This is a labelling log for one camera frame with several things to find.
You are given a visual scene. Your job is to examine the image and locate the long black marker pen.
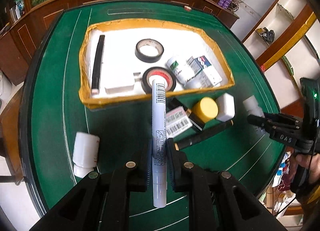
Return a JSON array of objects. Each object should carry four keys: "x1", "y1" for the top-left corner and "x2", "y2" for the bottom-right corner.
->
[{"x1": 175, "y1": 119, "x2": 233, "y2": 150}]

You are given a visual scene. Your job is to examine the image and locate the white bottle green leaf label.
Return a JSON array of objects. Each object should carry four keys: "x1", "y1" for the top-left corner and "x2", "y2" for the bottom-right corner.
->
[{"x1": 242, "y1": 95, "x2": 266, "y2": 134}]

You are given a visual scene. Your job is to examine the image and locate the white charger plug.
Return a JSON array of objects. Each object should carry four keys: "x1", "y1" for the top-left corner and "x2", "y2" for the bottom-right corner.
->
[{"x1": 215, "y1": 93, "x2": 235, "y2": 122}]

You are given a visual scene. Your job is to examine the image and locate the small white barcode box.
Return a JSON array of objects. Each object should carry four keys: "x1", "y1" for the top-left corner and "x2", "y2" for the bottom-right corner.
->
[{"x1": 166, "y1": 106, "x2": 193, "y2": 138}]

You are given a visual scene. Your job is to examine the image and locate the yellow lid jar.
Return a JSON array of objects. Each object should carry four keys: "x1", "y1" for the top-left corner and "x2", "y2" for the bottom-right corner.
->
[{"x1": 191, "y1": 97, "x2": 219, "y2": 123}]

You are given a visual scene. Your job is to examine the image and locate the black gold lipstick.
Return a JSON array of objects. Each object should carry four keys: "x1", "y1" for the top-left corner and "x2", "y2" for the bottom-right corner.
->
[{"x1": 167, "y1": 97, "x2": 205, "y2": 131}]

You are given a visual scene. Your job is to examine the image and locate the white marker pen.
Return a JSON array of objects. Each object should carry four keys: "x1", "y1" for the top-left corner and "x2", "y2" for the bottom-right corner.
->
[{"x1": 152, "y1": 81, "x2": 167, "y2": 208}]

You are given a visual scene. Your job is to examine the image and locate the blue white medicine box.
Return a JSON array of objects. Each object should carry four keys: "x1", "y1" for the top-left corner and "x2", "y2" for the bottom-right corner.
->
[{"x1": 185, "y1": 56, "x2": 222, "y2": 89}]

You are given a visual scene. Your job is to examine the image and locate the black tape roll red core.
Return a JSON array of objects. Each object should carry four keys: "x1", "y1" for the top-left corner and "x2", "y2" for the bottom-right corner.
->
[{"x1": 141, "y1": 67, "x2": 176, "y2": 94}]

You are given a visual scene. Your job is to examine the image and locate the person's right hand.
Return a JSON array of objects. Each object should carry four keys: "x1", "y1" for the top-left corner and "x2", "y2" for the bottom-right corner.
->
[{"x1": 289, "y1": 154, "x2": 319, "y2": 183}]

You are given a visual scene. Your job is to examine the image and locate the wooden shelf unit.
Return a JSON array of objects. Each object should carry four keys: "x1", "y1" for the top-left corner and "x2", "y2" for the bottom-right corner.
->
[{"x1": 242, "y1": 0, "x2": 319, "y2": 112}]

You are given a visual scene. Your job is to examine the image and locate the white bottle in tray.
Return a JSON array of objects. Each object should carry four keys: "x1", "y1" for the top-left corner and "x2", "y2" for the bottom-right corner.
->
[{"x1": 167, "y1": 58, "x2": 201, "y2": 89}]

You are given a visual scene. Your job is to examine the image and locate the white adapter in tray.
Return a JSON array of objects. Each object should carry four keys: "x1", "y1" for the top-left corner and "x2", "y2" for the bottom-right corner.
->
[{"x1": 104, "y1": 72, "x2": 141, "y2": 95}]

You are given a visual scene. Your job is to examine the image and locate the black pen near gripper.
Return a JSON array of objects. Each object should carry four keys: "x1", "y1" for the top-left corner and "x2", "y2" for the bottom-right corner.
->
[{"x1": 91, "y1": 35, "x2": 105, "y2": 95}]

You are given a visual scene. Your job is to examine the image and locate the gold-edged white tray box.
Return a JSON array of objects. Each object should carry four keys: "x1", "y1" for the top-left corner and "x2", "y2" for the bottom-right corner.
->
[{"x1": 79, "y1": 18, "x2": 235, "y2": 109}]

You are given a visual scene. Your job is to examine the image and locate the black tape roll white core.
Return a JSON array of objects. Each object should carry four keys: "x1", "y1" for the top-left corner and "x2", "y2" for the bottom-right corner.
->
[{"x1": 135, "y1": 38, "x2": 164, "y2": 63}]

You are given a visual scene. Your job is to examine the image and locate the purple bottles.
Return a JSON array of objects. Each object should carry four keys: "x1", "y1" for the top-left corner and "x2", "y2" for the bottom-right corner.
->
[{"x1": 217, "y1": 0, "x2": 233, "y2": 9}]

